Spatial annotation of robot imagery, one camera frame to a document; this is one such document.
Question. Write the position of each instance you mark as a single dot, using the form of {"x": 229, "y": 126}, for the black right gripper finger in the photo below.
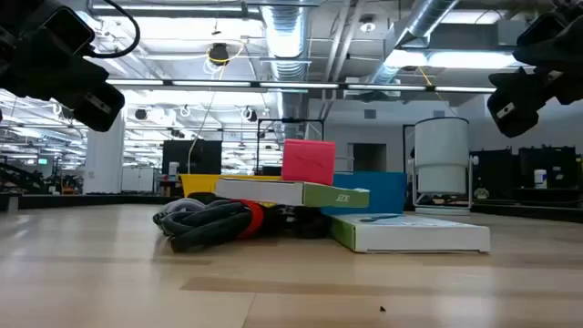
{"x": 514, "y": 100}

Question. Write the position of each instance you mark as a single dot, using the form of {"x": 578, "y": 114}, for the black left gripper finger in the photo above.
{"x": 91, "y": 109}

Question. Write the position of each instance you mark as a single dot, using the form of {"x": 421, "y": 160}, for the white and green cardboard box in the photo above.
{"x": 410, "y": 234}
{"x": 273, "y": 191}

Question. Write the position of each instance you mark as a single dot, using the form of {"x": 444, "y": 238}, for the small pink box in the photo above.
{"x": 309, "y": 161}

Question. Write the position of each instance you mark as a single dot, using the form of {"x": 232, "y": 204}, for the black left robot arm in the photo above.
{"x": 16, "y": 20}

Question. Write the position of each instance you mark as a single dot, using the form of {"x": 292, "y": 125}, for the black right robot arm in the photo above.
{"x": 569, "y": 5}

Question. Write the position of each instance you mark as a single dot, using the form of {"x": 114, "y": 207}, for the small yellow plastic bin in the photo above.
{"x": 198, "y": 184}

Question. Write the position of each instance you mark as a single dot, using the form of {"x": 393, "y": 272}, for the large teal-blue plastic bin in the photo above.
{"x": 382, "y": 193}

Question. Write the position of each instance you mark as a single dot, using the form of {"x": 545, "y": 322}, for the white square pillar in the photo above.
{"x": 105, "y": 159}

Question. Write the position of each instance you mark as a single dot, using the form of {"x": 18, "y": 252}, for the black background cabinets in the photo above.
{"x": 496, "y": 168}

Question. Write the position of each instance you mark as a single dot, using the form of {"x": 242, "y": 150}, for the white plastic tub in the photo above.
{"x": 173, "y": 168}
{"x": 540, "y": 178}

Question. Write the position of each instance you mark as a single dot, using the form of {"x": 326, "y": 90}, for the black background monitor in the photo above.
{"x": 191, "y": 157}

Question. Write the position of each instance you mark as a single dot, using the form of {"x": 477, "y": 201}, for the black ceiling device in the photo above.
{"x": 218, "y": 54}

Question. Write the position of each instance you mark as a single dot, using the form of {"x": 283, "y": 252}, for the overhead light bar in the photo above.
{"x": 300, "y": 85}

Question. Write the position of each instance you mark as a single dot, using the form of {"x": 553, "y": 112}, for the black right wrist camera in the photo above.
{"x": 544, "y": 29}

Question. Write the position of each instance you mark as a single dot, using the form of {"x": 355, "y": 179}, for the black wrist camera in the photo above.
{"x": 68, "y": 29}
{"x": 544, "y": 29}

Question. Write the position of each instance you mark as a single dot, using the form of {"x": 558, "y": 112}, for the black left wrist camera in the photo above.
{"x": 68, "y": 29}

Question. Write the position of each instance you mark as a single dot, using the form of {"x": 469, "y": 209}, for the silver ventilation duct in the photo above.
{"x": 423, "y": 18}
{"x": 284, "y": 36}

